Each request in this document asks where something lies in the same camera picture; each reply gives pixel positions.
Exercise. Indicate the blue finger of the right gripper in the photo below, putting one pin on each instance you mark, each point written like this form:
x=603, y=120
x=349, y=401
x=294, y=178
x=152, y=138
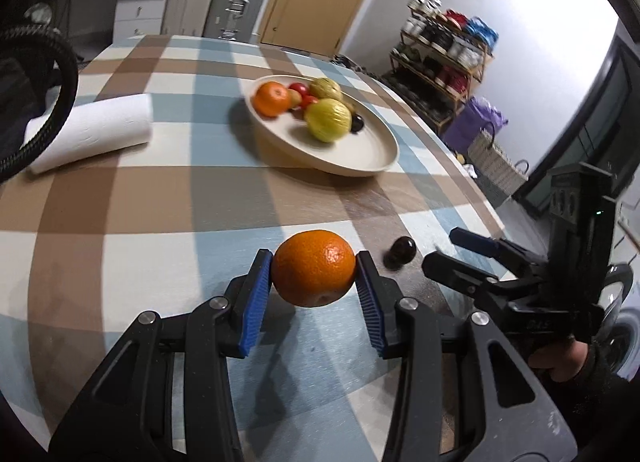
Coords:
x=456, y=275
x=473, y=242

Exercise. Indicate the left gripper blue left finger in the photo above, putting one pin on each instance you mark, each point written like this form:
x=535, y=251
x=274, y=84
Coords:
x=250, y=295

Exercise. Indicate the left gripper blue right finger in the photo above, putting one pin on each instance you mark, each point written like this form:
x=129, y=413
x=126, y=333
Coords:
x=378, y=296

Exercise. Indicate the dark plum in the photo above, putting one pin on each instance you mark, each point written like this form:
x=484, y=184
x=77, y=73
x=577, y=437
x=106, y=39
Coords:
x=357, y=124
x=403, y=251

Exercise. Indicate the orange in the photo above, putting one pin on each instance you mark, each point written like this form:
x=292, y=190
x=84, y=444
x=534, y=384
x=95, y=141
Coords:
x=313, y=268
x=271, y=99

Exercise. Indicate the large yellow-green guava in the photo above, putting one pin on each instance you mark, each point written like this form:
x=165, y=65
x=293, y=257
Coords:
x=328, y=120

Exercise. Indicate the red tomato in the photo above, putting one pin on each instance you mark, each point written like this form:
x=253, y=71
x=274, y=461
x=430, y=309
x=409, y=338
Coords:
x=306, y=102
x=301, y=88

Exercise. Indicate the small yellow-green guava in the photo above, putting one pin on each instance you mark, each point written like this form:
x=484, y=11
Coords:
x=325, y=88

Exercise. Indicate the small brown longan fruit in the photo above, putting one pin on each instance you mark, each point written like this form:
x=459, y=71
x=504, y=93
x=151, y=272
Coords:
x=349, y=106

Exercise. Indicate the person's right hand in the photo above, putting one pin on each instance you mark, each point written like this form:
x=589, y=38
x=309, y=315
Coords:
x=562, y=362

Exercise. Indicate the woven laundry basket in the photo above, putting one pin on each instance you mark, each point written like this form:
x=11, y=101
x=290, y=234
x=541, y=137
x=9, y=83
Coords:
x=495, y=165

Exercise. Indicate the purple bag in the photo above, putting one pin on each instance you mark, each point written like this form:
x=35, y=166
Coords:
x=478, y=114

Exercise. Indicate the cream round plate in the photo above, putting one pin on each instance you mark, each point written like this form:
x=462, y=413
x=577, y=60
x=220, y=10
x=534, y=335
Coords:
x=370, y=152

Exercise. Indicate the dark television screen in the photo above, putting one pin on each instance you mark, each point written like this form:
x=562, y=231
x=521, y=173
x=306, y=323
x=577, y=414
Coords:
x=603, y=133

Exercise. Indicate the checkered tablecloth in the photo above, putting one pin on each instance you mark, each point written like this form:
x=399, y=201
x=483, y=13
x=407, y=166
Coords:
x=87, y=248

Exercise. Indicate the wooden shoe rack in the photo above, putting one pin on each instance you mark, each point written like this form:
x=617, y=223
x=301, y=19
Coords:
x=440, y=58

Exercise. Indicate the white paper towel roll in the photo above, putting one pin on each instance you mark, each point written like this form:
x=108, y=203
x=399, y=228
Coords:
x=100, y=127

